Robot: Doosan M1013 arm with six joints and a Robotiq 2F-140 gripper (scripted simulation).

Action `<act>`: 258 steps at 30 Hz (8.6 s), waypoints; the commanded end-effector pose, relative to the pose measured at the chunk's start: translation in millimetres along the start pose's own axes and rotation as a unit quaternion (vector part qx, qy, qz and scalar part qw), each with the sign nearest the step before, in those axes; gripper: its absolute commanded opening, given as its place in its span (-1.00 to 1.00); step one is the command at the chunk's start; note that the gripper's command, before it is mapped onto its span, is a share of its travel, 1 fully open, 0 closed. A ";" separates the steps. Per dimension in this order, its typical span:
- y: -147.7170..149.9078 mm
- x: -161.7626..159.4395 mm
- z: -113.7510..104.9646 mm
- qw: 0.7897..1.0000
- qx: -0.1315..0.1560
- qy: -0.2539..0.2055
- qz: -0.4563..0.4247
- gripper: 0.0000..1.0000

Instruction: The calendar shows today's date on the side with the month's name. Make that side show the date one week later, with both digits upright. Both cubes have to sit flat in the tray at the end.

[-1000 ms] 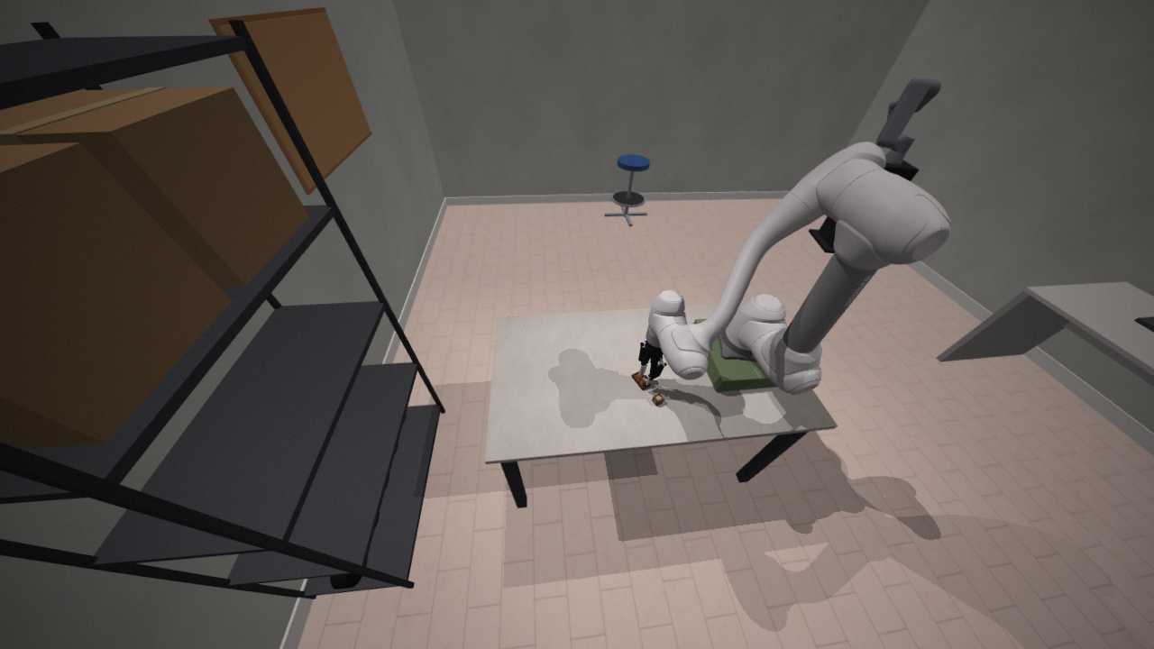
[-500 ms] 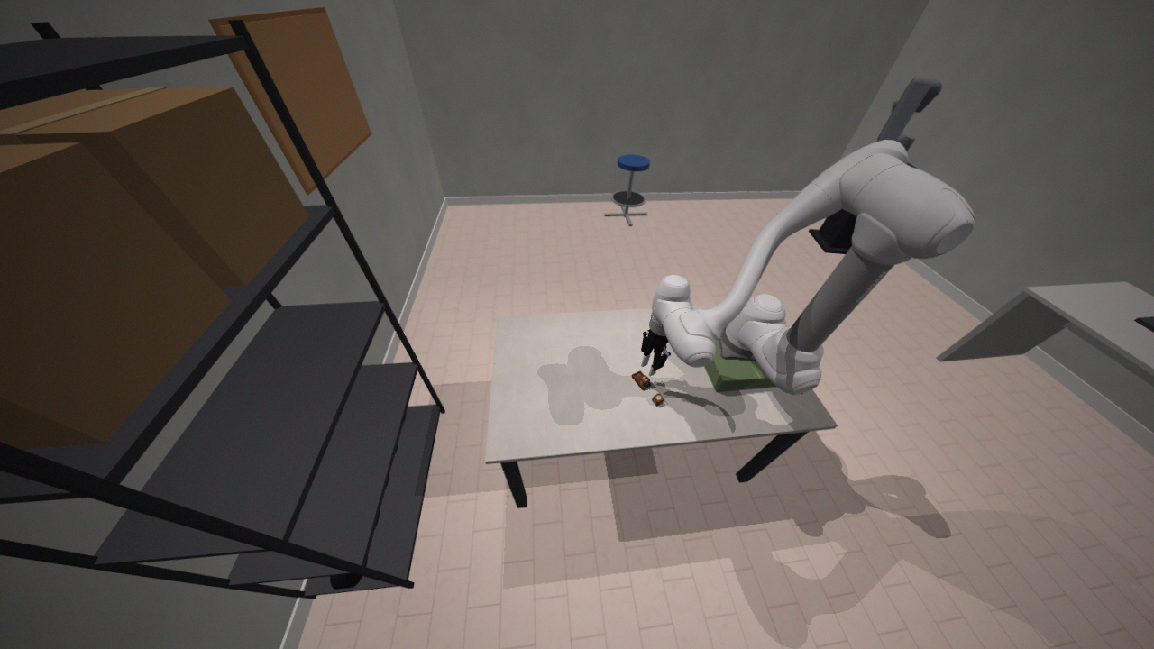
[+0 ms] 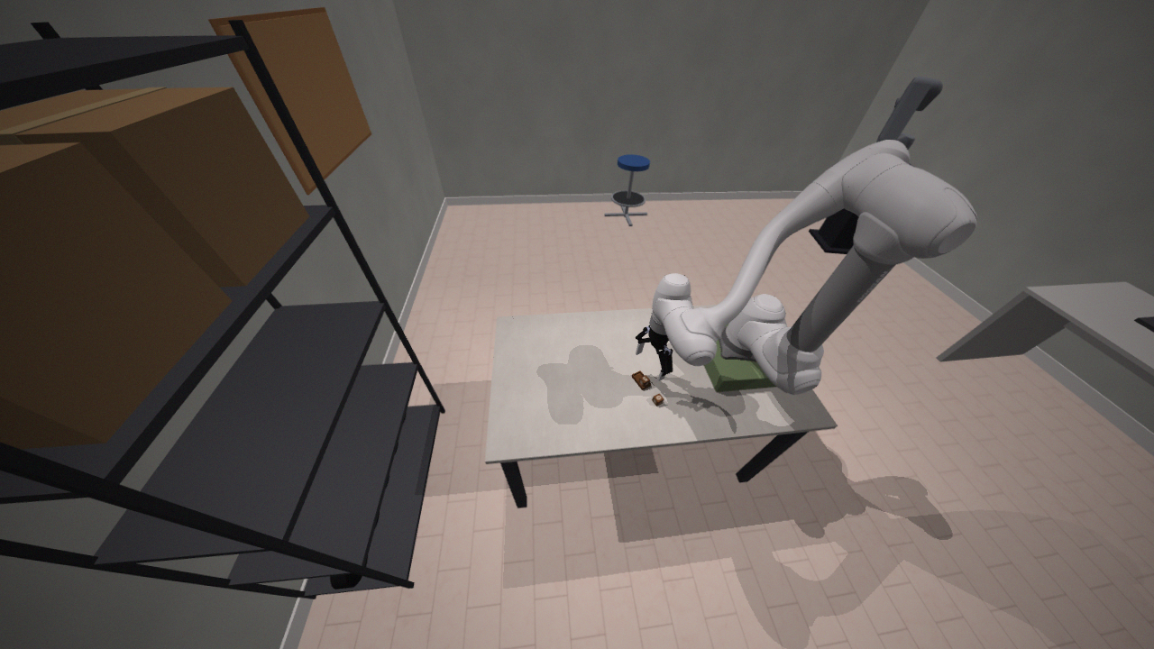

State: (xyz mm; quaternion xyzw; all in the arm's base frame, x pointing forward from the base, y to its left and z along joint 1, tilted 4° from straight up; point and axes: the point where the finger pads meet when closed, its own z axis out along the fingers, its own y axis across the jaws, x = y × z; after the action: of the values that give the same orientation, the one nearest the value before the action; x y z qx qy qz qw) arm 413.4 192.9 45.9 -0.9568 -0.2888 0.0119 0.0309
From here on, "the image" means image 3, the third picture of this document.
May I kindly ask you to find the brown rectangular tray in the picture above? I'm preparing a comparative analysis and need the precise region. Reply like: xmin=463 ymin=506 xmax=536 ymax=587
xmin=632 ymin=371 xmax=651 ymax=390

